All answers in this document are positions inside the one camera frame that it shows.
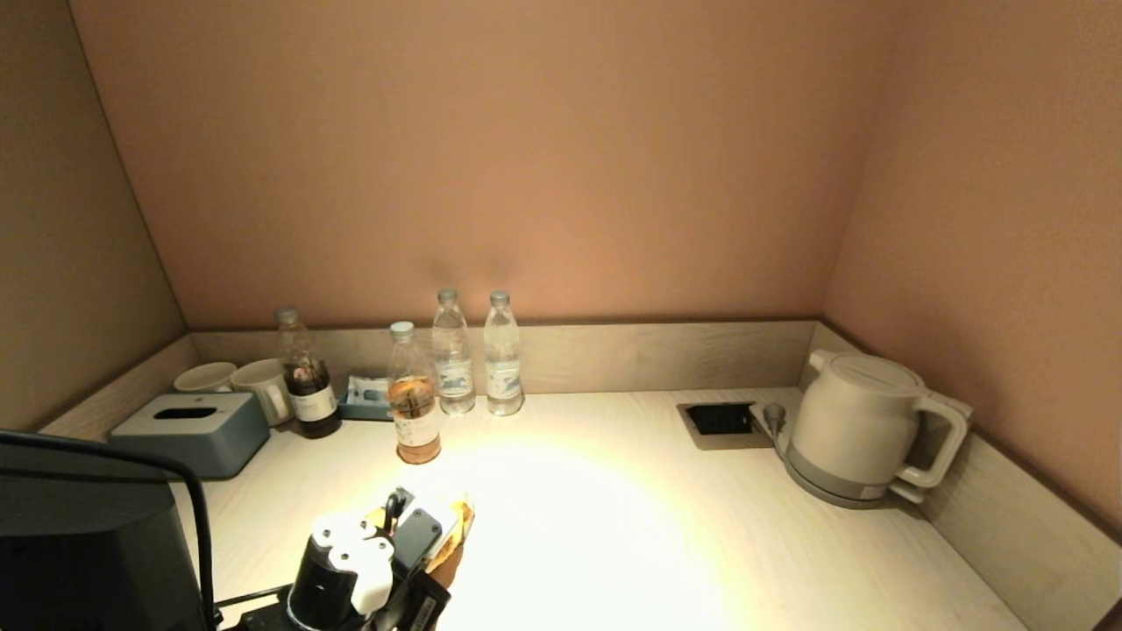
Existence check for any dark drink bottle grey cap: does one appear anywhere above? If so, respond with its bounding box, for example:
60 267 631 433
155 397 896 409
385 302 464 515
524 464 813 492
275 307 343 439

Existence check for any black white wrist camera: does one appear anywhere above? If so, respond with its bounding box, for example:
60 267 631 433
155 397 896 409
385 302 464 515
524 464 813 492
288 511 397 631

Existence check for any clear water bottle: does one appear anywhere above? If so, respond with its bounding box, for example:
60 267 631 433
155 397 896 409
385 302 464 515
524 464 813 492
432 288 477 415
484 290 525 416

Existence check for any grey kettle base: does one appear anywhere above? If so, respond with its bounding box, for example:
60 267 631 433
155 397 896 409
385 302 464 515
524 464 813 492
777 438 927 511

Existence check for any recessed power socket panel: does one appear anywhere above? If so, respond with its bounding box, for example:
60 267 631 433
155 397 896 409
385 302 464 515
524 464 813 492
676 402 777 451

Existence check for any orange microfibre cloth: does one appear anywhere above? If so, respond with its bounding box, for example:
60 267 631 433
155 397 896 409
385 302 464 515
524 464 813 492
427 498 476 590

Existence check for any amber tea bottle white cap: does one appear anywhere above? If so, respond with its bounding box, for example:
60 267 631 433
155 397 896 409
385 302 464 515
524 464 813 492
387 321 442 464

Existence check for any white ribbed mug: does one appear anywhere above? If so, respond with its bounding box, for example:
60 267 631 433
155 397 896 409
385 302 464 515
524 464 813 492
174 362 238 394
231 358 295 428

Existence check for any blue-grey tissue box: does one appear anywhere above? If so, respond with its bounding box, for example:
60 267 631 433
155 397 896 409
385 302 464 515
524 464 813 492
109 392 271 481

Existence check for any white electric kettle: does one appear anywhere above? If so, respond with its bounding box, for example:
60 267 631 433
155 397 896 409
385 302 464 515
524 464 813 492
787 349 970 504

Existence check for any small blue tray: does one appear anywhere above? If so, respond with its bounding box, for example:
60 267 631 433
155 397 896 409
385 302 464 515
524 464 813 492
338 379 395 422

